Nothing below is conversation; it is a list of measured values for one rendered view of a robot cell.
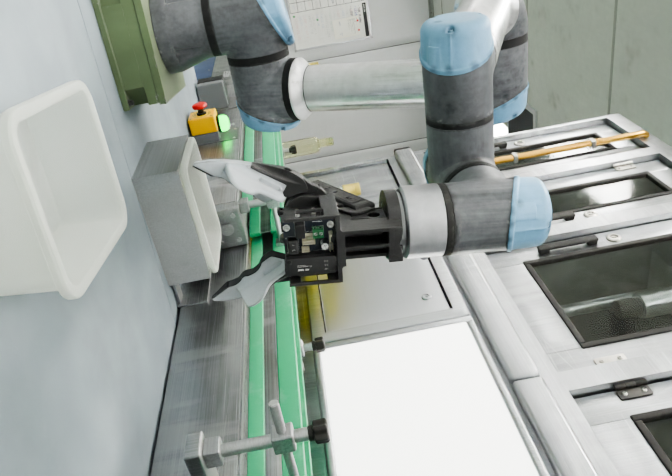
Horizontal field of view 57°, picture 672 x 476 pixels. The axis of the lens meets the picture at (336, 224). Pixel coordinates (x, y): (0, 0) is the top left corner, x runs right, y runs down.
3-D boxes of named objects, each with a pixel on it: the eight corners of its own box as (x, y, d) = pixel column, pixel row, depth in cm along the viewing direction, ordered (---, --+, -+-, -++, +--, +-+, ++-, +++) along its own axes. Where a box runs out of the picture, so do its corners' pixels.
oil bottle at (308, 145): (262, 163, 218) (335, 149, 219) (258, 147, 217) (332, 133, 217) (263, 161, 224) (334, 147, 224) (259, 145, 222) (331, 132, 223)
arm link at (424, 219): (429, 173, 66) (428, 243, 69) (387, 176, 65) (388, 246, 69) (448, 198, 59) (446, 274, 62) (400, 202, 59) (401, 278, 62)
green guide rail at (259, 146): (242, 209, 134) (278, 202, 134) (241, 205, 133) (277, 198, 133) (250, 35, 286) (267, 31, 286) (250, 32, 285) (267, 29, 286)
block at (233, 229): (216, 252, 133) (248, 246, 133) (205, 214, 128) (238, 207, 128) (217, 243, 136) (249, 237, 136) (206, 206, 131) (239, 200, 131)
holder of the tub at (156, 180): (177, 309, 117) (218, 301, 117) (131, 179, 103) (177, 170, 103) (186, 261, 132) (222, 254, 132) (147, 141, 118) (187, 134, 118)
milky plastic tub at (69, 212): (-111, 134, 47) (2, 113, 48) (8, 90, 68) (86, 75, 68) (-25, 329, 54) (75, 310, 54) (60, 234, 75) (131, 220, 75)
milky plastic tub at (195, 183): (171, 287, 114) (218, 278, 114) (133, 178, 103) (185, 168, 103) (181, 239, 129) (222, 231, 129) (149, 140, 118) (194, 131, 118)
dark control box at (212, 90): (201, 112, 188) (228, 107, 188) (194, 86, 184) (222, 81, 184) (203, 103, 195) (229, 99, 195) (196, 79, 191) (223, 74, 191)
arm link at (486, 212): (522, 224, 70) (552, 262, 63) (427, 232, 70) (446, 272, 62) (529, 159, 67) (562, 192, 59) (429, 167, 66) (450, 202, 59)
